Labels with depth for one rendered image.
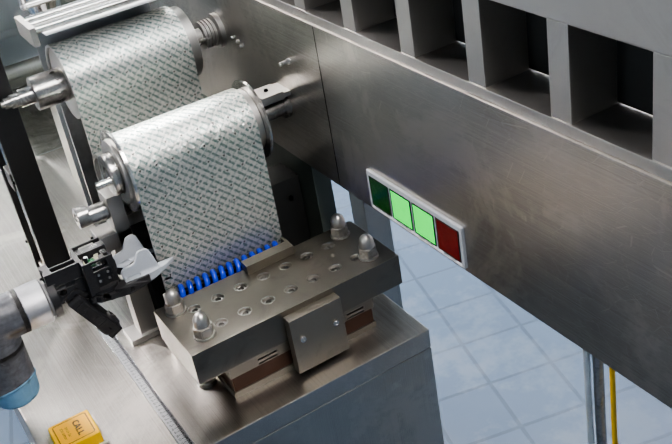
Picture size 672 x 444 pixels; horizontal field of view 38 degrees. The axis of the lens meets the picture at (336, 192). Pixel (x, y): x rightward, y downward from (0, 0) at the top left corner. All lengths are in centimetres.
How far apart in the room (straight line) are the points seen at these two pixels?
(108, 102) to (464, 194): 75
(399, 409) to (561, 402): 117
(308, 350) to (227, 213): 28
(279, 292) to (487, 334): 156
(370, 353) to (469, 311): 156
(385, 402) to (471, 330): 143
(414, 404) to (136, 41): 83
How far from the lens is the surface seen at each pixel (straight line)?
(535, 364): 303
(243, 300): 166
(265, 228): 178
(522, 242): 130
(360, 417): 175
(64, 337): 195
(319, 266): 171
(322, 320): 164
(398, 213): 154
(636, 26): 101
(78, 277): 165
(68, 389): 182
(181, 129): 166
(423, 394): 181
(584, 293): 124
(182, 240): 171
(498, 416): 287
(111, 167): 165
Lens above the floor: 198
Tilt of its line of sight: 30 degrees down
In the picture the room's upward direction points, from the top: 10 degrees counter-clockwise
